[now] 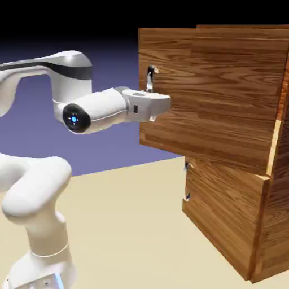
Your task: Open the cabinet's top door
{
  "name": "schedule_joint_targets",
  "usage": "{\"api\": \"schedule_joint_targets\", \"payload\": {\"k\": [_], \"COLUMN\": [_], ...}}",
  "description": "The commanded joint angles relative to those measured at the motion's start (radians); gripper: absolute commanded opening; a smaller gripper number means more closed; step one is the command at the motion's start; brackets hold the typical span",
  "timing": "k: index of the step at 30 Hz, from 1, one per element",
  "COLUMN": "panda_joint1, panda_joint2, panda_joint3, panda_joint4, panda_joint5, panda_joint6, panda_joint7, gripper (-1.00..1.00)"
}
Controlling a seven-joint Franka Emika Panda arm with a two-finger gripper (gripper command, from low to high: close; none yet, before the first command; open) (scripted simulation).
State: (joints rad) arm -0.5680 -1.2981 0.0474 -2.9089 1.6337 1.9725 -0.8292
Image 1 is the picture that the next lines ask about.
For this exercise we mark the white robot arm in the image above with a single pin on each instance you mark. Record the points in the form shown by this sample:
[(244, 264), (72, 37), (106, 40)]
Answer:
[(67, 85)]

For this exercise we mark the wooden cabinet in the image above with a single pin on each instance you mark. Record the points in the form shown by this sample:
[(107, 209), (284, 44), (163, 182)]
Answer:
[(281, 203)]

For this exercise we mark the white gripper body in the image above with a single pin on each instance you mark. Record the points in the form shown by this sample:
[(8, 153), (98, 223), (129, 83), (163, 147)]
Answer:
[(159, 103)]

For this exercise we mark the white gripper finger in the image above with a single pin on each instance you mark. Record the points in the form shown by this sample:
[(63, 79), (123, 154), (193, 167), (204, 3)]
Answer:
[(152, 118)]

